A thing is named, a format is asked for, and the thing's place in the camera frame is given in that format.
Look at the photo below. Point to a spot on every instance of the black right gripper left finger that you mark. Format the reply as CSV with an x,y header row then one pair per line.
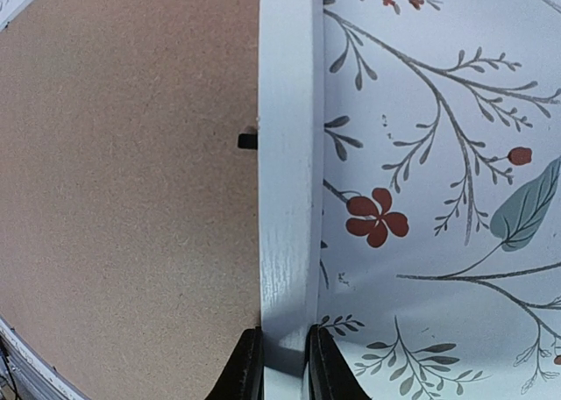
x,y
242,376

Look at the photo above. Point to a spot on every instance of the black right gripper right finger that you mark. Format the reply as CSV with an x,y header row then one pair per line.
x,y
330,378

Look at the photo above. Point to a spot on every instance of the brown cardboard backing board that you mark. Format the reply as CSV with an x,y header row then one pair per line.
x,y
129,249

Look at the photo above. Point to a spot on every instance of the white picture frame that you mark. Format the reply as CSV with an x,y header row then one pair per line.
x,y
285,137

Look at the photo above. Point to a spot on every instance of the floral patterned table mat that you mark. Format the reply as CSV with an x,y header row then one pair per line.
x,y
440,259

